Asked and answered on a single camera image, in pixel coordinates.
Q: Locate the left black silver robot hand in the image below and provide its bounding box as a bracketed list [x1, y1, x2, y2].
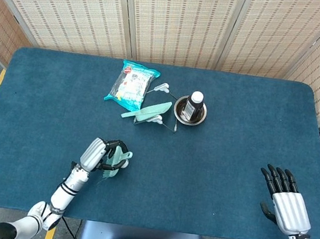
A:
[78, 135, 132, 178]

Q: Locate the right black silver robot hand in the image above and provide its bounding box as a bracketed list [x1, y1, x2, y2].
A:
[252, 163, 319, 238]

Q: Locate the mint green plastic brush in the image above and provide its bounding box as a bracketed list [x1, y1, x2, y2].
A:
[100, 144, 135, 183]

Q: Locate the dark brown bottle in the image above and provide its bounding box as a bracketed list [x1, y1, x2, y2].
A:
[181, 89, 205, 122]

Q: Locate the white plastic clip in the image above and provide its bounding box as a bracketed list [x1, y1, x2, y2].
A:
[153, 82, 171, 94]
[147, 113, 164, 125]

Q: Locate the light green dustpan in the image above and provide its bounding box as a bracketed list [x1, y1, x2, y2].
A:
[120, 95, 173, 127]

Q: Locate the teal white snack bag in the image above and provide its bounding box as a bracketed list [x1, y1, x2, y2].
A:
[102, 57, 163, 115]

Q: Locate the short yellow floor tape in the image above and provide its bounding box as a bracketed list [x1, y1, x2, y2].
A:
[43, 226, 57, 239]

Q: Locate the blue felt table cover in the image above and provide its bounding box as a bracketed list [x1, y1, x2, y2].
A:
[0, 42, 320, 239]

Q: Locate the stainless steel bowl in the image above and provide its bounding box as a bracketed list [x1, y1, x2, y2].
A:
[171, 93, 210, 128]

